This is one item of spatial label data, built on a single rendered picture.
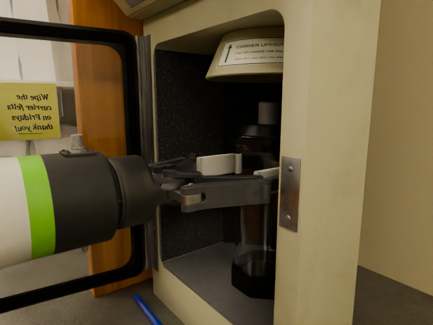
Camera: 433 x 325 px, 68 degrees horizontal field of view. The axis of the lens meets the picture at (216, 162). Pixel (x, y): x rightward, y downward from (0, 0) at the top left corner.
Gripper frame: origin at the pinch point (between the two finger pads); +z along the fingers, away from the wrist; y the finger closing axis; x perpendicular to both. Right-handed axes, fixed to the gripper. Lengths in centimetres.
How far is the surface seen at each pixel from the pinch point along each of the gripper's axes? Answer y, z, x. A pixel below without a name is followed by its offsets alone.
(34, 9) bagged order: 113, -7, -43
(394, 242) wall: -4.8, 35.7, 18.7
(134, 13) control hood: 15.0, -10.0, -22.0
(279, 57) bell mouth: -6.6, -2.5, -14.3
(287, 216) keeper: -12.9, -7.5, 1.4
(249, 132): -1.3, -1.9, -5.5
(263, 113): -0.9, 1.0, -7.8
